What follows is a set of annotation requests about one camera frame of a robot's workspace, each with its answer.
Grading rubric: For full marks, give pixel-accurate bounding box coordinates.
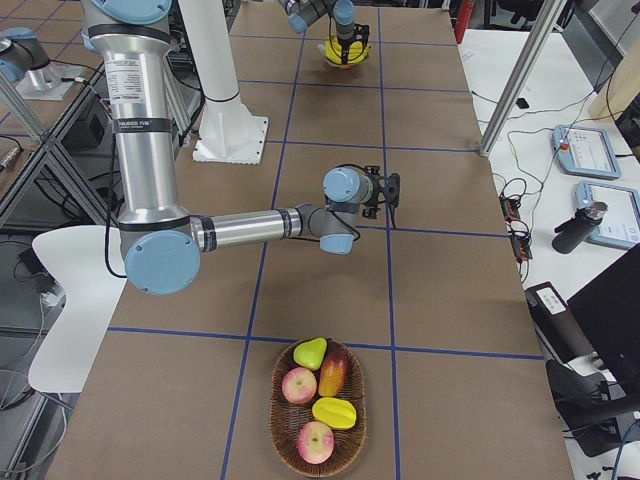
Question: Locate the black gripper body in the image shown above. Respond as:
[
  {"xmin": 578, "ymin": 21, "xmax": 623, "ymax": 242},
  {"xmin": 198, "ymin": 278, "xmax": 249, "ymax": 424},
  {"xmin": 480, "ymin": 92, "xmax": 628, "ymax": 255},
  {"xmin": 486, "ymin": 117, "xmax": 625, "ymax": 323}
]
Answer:
[
  {"xmin": 362, "ymin": 166, "xmax": 401, "ymax": 218},
  {"xmin": 333, "ymin": 23, "xmax": 370, "ymax": 48}
]

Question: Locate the yellow banana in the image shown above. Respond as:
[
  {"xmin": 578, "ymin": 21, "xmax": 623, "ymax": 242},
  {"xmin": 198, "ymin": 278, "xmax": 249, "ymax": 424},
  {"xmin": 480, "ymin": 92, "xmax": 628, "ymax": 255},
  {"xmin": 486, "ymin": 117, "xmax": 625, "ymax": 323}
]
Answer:
[
  {"xmin": 347, "ymin": 41, "xmax": 370, "ymax": 65},
  {"xmin": 324, "ymin": 36, "xmax": 343, "ymax": 66}
]

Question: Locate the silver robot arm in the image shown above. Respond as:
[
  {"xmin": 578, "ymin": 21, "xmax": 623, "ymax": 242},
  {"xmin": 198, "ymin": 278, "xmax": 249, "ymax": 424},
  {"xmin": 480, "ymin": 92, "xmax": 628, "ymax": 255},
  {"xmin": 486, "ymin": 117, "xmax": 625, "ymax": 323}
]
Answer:
[
  {"xmin": 83, "ymin": 1, "xmax": 400, "ymax": 296},
  {"xmin": 278, "ymin": 0, "xmax": 370, "ymax": 69}
]

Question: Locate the grey square plate orange rim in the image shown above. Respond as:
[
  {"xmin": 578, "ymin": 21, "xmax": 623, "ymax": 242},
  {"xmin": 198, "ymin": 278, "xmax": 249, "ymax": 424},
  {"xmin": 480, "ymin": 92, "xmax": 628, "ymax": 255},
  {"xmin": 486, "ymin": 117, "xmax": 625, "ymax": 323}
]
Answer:
[{"xmin": 317, "ymin": 42, "xmax": 356, "ymax": 70}]

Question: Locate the red cylinder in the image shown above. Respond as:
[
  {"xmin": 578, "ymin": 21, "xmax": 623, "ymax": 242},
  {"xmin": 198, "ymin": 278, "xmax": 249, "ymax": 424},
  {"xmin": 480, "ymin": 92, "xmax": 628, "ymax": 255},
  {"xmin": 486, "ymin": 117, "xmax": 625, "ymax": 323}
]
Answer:
[{"xmin": 454, "ymin": 0, "xmax": 476, "ymax": 44}]

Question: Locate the orange circuit board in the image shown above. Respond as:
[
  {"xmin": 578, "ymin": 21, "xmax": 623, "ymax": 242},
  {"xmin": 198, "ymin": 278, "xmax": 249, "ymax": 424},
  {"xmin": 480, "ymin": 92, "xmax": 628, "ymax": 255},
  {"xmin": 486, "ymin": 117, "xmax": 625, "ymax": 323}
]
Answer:
[{"xmin": 499, "ymin": 195, "xmax": 533, "ymax": 263}]

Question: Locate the black small box on table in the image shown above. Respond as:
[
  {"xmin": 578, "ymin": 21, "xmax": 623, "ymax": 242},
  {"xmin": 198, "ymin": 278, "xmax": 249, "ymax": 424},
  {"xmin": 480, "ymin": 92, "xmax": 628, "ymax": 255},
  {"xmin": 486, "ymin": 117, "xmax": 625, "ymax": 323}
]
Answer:
[{"xmin": 516, "ymin": 97, "xmax": 529, "ymax": 109}]

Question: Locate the orange red mango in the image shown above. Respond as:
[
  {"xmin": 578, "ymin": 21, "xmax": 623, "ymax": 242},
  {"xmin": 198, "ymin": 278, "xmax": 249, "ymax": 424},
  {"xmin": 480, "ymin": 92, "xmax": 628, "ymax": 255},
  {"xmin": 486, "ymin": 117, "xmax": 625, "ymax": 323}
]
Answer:
[{"xmin": 318, "ymin": 350, "xmax": 349, "ymax": 397}]

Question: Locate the green pear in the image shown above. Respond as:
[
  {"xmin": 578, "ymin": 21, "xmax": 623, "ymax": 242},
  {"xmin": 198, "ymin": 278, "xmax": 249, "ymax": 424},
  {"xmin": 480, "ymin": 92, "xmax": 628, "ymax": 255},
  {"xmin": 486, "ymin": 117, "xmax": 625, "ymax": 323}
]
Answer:
[{"xmin": 293, "ymin": 337, "xmax": 327, "ymax": 371}]

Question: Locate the pink peach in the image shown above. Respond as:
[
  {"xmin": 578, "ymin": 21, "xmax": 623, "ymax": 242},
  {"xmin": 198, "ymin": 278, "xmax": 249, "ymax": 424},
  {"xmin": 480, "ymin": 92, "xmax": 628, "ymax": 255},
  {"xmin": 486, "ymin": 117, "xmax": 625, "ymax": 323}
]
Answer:
[
  {"xmin": 281, "ymin": 367, "xmax": 317, "ymax": 405},
  {"xmin": 296, "ymin": 421, "xmax": 334, "ymax": 465}
]

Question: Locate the blue teach pendant far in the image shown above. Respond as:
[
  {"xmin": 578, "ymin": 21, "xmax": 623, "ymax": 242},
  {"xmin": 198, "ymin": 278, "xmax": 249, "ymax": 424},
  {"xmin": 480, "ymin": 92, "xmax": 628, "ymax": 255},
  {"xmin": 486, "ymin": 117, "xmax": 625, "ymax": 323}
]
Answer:
[{"xmin": 552, "ymin": 125, "xmax": 621, "ymax": 180}]

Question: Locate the blue teach pendant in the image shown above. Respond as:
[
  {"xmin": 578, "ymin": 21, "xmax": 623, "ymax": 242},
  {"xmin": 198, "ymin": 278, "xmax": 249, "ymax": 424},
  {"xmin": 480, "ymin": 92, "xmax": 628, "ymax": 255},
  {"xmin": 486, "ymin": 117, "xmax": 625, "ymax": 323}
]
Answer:
[
  {"xmin": 552, "ymin": 125, "xmax": 621, "ymax": 180},
  {"xmin": 576, "ymin": 181, "xmax": 639, "ymax": 250}
]

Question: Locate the yellow star fruit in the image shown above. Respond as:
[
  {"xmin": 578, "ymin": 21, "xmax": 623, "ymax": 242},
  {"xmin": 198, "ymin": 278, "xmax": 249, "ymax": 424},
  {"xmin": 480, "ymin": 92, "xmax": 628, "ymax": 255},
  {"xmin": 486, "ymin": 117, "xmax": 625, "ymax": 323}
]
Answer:
[{"xmin": 312, "ymin": 397, "xmax": 357, "ymax": 430}]

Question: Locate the black computer box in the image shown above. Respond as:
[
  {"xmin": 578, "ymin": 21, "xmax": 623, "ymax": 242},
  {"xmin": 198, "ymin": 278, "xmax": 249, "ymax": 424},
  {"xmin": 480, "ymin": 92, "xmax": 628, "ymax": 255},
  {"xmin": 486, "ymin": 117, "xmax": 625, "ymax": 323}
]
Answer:
[{"xmin": 525, "ymin": 282, "xmax": 595, "ymax": 363}]

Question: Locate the blue teach pendant near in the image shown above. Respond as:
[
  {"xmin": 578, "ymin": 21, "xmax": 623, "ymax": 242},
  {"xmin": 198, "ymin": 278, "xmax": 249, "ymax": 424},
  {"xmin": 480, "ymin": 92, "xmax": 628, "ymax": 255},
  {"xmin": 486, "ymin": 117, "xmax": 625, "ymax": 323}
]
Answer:
[{"xmin": 576, "ymin": 181, "xmax": 639, "ymax": 250}]

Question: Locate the black monitor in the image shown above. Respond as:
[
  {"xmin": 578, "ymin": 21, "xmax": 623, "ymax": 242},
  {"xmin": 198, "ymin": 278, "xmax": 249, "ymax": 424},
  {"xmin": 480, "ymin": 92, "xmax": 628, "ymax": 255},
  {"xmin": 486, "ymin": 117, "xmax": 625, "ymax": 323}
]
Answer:
[{"xmin": 568, "ymin": 246, "xmax": 639, "ymax": 394}]

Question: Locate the white curved panel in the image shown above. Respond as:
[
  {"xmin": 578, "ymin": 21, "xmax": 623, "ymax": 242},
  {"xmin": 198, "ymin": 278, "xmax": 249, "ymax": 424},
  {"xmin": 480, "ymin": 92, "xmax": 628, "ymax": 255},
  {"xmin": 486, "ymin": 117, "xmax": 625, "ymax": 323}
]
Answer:
[{"xmin": 28, "ymin": 225, "xmax": 125, "ymax": 393}]

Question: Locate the white camera mast pedestal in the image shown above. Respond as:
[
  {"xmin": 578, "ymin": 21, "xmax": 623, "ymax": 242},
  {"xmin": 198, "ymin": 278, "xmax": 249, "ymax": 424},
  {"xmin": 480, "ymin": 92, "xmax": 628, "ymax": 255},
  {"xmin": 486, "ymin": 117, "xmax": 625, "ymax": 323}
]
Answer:
[{"xmin": 179, "ymin": 0, "xmax": 269, "ymax": 165}]

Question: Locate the aluminium frame post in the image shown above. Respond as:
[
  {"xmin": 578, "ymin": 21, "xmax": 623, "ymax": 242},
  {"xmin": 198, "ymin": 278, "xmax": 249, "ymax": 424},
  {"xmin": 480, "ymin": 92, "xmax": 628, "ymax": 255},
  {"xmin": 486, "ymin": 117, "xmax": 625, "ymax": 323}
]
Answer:
[{"xmin": 479, "ymin": 0, "xmax": 565, "ymax": 157}]

